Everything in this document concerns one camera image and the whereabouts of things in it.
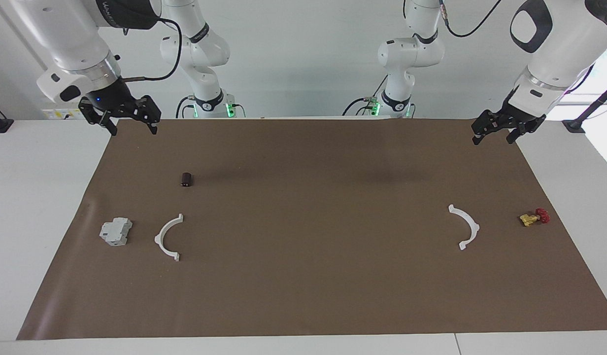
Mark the grey circuit breaker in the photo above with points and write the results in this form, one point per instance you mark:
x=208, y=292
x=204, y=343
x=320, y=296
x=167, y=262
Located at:
x=115, y=232

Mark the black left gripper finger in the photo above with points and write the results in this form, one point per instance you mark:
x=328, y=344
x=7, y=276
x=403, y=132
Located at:
x=477, y=138
x=513, y=136

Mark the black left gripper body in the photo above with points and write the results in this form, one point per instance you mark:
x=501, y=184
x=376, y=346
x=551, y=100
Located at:
x=500, y=121

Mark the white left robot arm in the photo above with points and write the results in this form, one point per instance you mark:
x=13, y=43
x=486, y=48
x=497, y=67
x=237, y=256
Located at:
x=555, y=44

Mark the dark brown short cylinder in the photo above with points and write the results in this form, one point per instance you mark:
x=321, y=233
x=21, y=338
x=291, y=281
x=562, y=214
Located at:
x=186, y=179

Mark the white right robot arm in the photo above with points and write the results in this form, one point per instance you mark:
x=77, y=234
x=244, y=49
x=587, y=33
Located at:
x=72, y=34

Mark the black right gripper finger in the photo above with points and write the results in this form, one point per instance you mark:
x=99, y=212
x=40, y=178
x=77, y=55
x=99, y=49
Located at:
x=111, y=127
x=152, y=128

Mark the brown table mat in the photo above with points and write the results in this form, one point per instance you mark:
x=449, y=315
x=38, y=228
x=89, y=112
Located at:
x=313, y=276

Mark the black tripod stand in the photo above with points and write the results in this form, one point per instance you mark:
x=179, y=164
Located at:
x=591, y=106

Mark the white wall power socket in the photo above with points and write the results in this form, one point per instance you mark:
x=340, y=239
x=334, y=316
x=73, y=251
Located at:
x=57, y=114

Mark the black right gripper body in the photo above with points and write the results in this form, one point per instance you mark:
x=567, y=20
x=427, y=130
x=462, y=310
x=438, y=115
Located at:
x=114, y=101

